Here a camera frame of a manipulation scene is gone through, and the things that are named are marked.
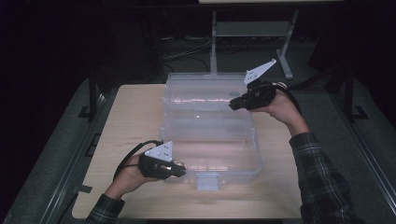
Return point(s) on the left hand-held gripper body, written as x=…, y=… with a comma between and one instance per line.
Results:
x=157, y=160

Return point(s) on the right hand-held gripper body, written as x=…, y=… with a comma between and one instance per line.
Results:
x=258, y=93

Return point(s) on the clear plastic storage box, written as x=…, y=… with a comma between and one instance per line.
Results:
x=211, y=137

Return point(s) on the person's right hand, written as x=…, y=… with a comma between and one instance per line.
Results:
x=283, y=105

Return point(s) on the person's left hand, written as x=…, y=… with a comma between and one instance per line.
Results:
x=130, y=179

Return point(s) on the grey metal stand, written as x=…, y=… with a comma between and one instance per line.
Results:
x=249, y=29

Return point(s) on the grey tape strip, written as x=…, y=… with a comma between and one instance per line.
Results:
x=82, y=188

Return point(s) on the aluminium frame rail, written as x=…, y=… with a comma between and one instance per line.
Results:
x=74, y=155
x=364, y=149

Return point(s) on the black metal post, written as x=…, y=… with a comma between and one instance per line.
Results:
x=349, y=93
x=92, y=93

